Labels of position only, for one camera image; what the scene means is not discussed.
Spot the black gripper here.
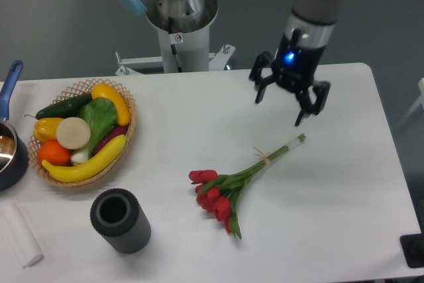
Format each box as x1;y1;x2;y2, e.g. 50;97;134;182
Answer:
248;28;331;127

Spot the red tulip bouquet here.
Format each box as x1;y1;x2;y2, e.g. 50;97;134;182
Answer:
188;134;306;239

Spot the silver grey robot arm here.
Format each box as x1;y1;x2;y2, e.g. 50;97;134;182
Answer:
118;0;342;123

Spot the purple eggplant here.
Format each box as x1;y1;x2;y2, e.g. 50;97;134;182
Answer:
92;126;127;155

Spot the yellow squash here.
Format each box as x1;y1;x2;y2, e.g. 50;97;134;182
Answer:
91;83;131;126

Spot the green bok choy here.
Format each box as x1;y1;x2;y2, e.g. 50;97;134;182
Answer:
71;97;117;166

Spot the woven wicker basket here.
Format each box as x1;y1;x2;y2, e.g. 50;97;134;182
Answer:
27;79;137;187

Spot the black device at edge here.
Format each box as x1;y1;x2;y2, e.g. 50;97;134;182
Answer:
399;233;423;268

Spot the dark grey ribbed vase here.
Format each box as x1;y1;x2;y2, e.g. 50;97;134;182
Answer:
89;188;152;254

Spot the beige round disc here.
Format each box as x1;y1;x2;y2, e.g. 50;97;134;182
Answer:
56;117;91;150

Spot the green cucumber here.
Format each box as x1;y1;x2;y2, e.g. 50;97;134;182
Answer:
25;93;92;120

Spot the orange fruit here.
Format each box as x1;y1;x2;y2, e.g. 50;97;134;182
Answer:
37;141;71;166

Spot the yellow bell pepper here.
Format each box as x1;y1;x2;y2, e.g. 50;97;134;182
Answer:
33;117;63;143

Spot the yellow banana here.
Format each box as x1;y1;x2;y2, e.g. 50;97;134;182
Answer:
42;135;127;183

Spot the white paper roll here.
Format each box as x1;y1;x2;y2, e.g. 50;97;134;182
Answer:
2;203;44;268

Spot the white metal base frame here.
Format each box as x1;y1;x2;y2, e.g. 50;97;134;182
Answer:
115;44;236;76

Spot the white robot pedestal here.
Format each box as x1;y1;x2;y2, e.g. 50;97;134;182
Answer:
148;19;215;74

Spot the white frame at right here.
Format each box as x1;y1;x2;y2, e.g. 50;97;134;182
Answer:
397;78;423;132

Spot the blue handled saucepan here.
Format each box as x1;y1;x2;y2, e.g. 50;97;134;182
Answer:
1;60;28;191

